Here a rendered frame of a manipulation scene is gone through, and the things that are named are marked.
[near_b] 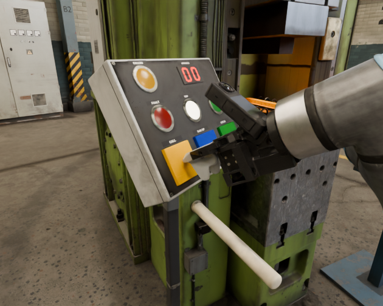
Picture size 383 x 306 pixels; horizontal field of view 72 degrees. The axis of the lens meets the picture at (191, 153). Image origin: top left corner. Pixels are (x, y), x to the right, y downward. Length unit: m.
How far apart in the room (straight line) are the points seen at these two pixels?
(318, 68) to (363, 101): 1.03
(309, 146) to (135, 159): 0.30
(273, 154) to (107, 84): 0.32
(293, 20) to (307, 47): 0.38
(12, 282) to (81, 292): 0.42
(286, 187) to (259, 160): 0.68
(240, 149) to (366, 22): 8.54
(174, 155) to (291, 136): 0.24
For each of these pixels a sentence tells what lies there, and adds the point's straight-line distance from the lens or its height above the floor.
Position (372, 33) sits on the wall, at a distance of 8.80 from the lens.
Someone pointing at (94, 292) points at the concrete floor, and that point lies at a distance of 1.69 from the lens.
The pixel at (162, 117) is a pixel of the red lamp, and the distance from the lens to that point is 0.52.
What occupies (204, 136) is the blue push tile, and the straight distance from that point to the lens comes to 0.59.
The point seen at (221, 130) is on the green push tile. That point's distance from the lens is 0.65.
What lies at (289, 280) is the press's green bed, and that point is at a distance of 1.53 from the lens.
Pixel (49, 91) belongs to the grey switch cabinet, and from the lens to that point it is 5.98.
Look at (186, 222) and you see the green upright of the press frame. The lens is 1.13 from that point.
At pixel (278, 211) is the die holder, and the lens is 1.11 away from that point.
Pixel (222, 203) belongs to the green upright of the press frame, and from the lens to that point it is 1.19.
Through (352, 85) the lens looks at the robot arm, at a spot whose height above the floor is 1.18.
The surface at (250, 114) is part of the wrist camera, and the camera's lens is 0.40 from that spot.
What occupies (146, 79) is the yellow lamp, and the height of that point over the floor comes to 1.16.
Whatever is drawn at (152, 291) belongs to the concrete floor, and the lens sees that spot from 1.63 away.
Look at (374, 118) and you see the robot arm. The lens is 0.34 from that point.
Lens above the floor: 1.21
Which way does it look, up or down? 21 degrees down
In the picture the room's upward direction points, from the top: straight up
